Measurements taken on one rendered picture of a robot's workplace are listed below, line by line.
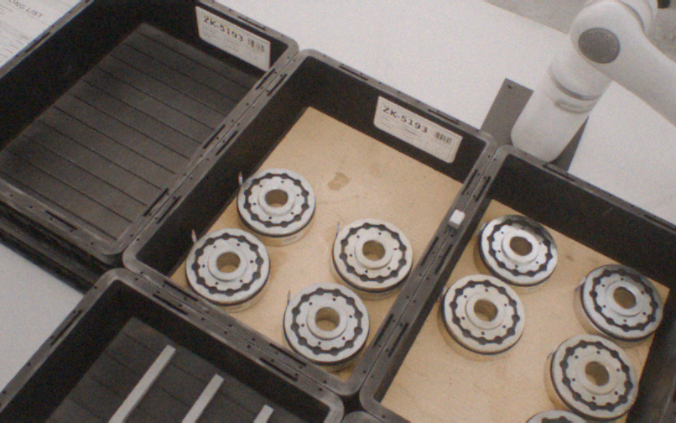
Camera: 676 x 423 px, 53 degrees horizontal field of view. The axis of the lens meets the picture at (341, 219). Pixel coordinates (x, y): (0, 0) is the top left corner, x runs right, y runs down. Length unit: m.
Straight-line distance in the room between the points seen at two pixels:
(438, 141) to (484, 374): 0.31
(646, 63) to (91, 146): 0.75
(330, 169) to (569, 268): 0.35
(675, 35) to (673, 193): 1.52
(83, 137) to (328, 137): 0.34
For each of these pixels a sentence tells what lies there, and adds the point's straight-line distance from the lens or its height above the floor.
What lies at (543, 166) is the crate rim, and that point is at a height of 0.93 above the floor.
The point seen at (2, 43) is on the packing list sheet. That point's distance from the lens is 1.36.
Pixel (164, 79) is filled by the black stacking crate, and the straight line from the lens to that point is 1.06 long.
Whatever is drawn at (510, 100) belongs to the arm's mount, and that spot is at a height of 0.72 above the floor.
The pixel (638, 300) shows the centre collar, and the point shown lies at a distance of 0.92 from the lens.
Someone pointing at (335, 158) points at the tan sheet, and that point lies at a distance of 0.96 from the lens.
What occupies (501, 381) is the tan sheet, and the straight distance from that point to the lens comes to 0.86.
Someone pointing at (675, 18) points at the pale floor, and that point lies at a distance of 2.82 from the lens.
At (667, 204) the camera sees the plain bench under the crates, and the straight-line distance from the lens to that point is 1.26.
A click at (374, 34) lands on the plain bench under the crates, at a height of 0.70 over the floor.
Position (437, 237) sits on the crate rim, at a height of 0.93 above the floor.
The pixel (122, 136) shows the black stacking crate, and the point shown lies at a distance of 1.00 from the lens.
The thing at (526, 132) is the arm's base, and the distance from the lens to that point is 1.15.
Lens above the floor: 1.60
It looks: 59 degrees down
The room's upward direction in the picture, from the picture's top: 10 degrees clockwise
